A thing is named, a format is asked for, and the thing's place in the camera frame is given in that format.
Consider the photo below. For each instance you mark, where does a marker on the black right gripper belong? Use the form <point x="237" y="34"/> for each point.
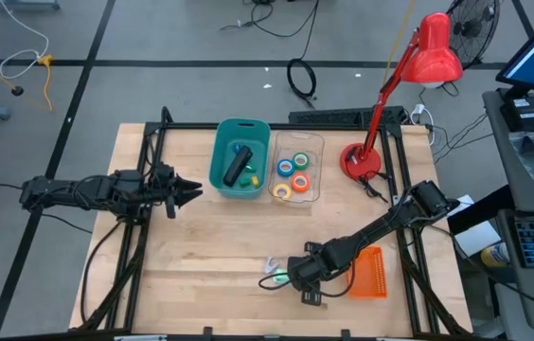
<point x="307" y="274"/>

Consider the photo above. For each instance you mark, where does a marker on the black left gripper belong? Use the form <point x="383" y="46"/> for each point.
<point x="163" y="187"/>

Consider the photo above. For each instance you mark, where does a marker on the large mint green stapler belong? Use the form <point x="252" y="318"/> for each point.
<point x="279" y="277"/>

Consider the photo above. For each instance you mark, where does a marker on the purple staple remover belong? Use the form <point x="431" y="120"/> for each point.
<point x="268" y="269"/>

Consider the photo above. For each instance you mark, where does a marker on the black stapler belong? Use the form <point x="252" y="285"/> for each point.
<point x="238" y="166"/>

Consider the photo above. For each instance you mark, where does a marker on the blue mini stapler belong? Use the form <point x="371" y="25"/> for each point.
<point x="236" y="148"/>

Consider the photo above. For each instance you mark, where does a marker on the yellow mini stapler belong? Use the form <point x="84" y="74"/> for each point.
<point x="255" y="181"/>

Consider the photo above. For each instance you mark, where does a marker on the yellow tape roll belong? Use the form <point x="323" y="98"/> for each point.
<point x="275" y="192"/>

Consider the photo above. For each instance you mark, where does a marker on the orange tape roll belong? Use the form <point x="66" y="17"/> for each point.
<point x="293" y="183"/>

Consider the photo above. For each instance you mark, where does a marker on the green tape roll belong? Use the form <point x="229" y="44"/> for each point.
<point x="294" y="161"/>

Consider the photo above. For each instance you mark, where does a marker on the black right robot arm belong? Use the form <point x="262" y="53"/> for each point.
<point x="380" y="227"/>

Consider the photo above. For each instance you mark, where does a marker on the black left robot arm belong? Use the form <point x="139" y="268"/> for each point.
<point x="82" y="192"/>

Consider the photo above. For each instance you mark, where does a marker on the teal plastic bin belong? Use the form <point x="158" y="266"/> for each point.
<point x="222" y="142"/>

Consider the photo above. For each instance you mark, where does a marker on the orange mesh basket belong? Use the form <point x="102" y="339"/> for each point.
<point x="373" y="274"/>

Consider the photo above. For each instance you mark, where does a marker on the black table edge clamp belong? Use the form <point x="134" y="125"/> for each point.
<point x="345" y="335"/>
<point x="208" y="334"/>

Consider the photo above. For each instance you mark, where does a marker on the clear plastic container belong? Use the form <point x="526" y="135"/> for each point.
<point x="312" y="142"/>

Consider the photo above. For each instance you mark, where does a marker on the black power strip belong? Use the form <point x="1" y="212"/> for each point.
<point x="324" y="117"/>

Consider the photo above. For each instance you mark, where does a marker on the white box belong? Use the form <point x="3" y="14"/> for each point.
<point x="477" y="239"/>

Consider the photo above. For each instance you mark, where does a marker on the yellow wipes canister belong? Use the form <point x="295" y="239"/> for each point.
<point x="494" y="256"/>

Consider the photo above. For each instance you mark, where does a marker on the black round floor disc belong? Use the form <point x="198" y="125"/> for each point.
<point x="17" y="90"/>

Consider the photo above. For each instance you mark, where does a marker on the white power adapter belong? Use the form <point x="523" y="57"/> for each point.
<point x="419" y="110"/>

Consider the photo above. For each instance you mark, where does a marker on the grey side desk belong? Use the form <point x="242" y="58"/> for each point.
<point x="499" y="156"/>

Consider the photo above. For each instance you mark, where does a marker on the red desk lamp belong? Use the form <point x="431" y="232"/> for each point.
<point x="432" y="52"/>

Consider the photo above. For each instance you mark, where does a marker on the black mini computer box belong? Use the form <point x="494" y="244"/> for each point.
<point x="527" y="113"/>

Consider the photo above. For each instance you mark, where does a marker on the black floor fan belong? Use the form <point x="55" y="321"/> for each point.
<point x="477" y="28"/>

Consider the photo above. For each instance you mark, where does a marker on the black metal table frame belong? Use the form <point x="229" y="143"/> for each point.
<point x="392" y="129"/>

